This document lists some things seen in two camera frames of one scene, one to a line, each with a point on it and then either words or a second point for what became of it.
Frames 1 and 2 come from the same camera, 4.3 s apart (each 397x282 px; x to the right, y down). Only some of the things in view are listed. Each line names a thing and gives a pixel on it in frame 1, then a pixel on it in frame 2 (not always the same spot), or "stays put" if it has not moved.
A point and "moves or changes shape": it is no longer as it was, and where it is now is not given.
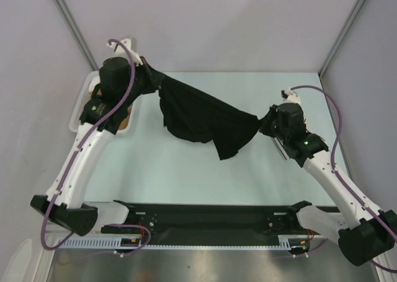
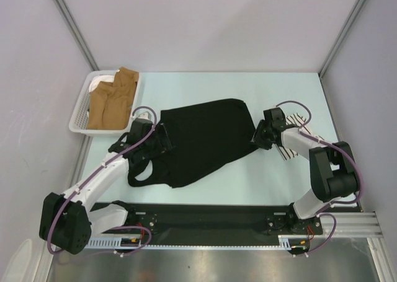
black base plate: (216, 221) stays put
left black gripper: (153, 77) -> (162, 145)
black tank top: (189, 113) moves or changes shape
